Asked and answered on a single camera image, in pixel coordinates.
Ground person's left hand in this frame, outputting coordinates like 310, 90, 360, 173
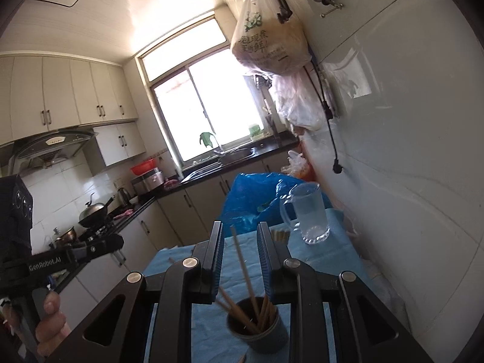
35, 290, 72, 357

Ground blue table cloth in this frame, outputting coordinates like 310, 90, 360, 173
143, 208, 379, 363

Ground blue plastic bag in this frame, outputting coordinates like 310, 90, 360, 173
219, 172, 333, 239

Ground black wok with lid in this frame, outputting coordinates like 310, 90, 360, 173
78, 193, 116, 227

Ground steel sink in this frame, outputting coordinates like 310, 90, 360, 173
181, 147, 256, 180

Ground range hood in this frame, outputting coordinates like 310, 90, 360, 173
13, 129, 99, 169

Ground bunch of wooden chopsticks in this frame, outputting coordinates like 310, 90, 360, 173
215, 229, 290, 336

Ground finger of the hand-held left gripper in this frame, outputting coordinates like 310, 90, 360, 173
70, 234, 125, 264

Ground cream cabinets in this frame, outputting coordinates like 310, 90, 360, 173
0, 55, 146, 167
49, 157, 299, 311

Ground steel countertop appliance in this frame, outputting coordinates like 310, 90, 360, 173
131, 170, 165, 194

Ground gas stove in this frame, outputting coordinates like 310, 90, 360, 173
77, 221, 116, 240

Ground clear plastic bag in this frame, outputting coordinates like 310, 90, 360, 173
270, 70, 335, 131

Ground clear glass pitcher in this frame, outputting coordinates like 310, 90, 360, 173
279, 182, 331, 245

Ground black power cable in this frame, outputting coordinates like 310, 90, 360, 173
302, 64, 343, 175

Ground black kitchen countertop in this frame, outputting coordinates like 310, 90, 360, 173
49, 136, 301, 284

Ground cream lower cabinets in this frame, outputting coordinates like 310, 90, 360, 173
49, 157, 299, 311

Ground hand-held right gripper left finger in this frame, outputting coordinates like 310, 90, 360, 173
47, 220, 225, 363

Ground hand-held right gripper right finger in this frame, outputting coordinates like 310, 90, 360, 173
257, 221, 435, 363

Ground kitchen window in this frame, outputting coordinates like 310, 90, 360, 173
136, 13, 276, 171

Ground brass pot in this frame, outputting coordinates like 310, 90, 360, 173
53, 226, 78, 246

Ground red plastic basin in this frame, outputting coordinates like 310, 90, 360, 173
130, 160, 159, 176

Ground printed white plastic bag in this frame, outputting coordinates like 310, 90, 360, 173
230, 0, 312, 76

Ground black chopstick holder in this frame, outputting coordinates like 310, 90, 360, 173
265, 115, 280, 140

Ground small white plastic bag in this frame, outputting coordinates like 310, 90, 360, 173
286, 150, 314, 182

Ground cream upper cabinets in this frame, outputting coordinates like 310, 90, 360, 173
0, 55, 146, 167

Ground dark grey utensil cup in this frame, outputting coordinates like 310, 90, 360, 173
226, 297, 290, 355

